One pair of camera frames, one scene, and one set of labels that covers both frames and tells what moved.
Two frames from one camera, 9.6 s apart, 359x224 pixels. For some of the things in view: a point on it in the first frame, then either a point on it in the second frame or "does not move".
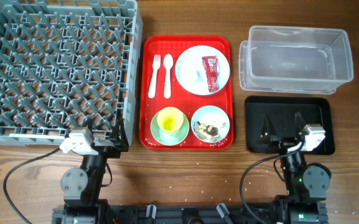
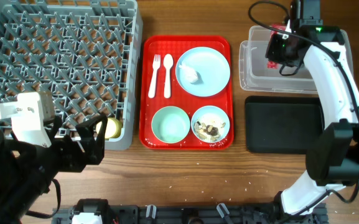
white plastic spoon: [168, 63] does not move
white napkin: [199, 79] → [191, 74]
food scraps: [208, 132] does not move
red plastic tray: [185, 101] does not move
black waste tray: [281, 112] does not move
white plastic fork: [156, 64] does not move
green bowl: [170, 138] does not move
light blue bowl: [210, 124] does not move
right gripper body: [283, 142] → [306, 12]
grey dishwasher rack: [48, 66] does not move
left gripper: [119, 144] → [76, 161]
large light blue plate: [190, 73] does not move
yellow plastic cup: [170, 119] → [114, 128]
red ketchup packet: [211, 63] → [271, 64]
